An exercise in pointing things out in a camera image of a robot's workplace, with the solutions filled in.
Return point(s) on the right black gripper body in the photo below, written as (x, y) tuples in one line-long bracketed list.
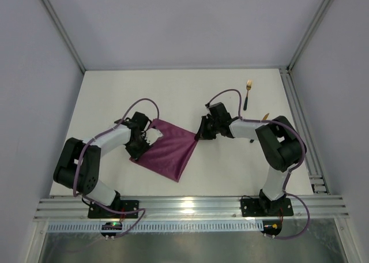
[(204, 128)]

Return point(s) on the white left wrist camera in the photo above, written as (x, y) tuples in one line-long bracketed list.
[(152, 135)]

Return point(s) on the slotted cable duct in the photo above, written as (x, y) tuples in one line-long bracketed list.
[(160, 226)]

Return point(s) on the gold fork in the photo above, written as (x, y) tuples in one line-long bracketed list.
[(248, 89)]

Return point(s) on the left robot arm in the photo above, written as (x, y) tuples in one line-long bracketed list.
[(79, 163)]

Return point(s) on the purple satin napkin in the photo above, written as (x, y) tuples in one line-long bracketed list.
[(171, 153)]

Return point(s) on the left controller board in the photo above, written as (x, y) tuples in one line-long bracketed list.
[(110, 230)]

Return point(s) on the front aluminium rail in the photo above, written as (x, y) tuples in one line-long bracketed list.
[(68, 208)]

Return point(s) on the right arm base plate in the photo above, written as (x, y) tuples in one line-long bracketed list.
[(252, 207)]

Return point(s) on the frame post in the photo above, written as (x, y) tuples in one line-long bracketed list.
[(52, 14), (313, 26)]

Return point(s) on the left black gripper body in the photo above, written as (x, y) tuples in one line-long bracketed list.
[(139, 149)]

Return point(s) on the controller board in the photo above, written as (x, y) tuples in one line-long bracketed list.
[(110, 230), (271, 228)]

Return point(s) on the right aluminium rail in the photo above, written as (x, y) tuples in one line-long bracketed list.
[(313, 163)]

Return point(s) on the right frame post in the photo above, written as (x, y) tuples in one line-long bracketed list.
[(313, 26)]

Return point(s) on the aluminium rail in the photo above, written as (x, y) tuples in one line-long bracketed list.
[(313, 163), (68, 208)]

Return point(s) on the right controller board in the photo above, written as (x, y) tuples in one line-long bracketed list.
[(271, 228)]

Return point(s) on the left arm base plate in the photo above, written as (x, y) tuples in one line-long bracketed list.
[(127, 208)]

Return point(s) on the left frame post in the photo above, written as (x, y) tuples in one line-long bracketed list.
[(52, 14)]

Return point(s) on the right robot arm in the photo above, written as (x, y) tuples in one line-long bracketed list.
[(282, 146)]

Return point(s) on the black handled gold knife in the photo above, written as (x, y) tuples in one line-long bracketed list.
[(264, 118)]

